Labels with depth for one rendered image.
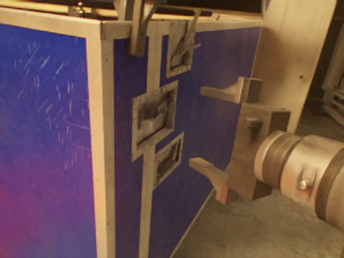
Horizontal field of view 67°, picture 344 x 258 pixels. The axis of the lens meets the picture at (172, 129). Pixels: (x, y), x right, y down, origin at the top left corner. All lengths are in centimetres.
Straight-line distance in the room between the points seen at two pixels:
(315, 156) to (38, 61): 41
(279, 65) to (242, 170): 139
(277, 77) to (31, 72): 148
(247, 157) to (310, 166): 10
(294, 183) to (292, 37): 145
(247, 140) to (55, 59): 30
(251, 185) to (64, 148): 31
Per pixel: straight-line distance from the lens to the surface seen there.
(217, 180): 44
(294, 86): 180
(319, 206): 32
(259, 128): 36
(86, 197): 51
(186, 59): 63
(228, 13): 149
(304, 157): 32
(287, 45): 173
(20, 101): 55
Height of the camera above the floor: 98
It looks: 25 degrees down
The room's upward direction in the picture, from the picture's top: 5 degrees clockwise
